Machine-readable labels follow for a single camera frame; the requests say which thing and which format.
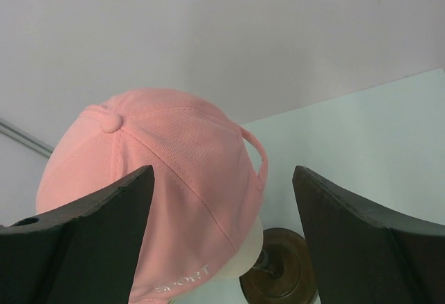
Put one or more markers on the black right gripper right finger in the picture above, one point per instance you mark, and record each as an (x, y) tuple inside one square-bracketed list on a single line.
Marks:
[(363, 252)]

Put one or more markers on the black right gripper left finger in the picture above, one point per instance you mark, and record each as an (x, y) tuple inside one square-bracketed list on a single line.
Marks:
[(83, 252)]

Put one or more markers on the pink sport cap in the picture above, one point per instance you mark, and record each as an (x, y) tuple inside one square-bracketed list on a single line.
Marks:
[(209, 179)]

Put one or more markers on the wooden mannequin head stand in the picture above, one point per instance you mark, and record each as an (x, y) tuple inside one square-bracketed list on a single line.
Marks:
[(272, 266)]

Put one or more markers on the left aluminium frame post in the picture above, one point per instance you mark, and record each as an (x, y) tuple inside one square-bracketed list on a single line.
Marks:
[(25, 139)]

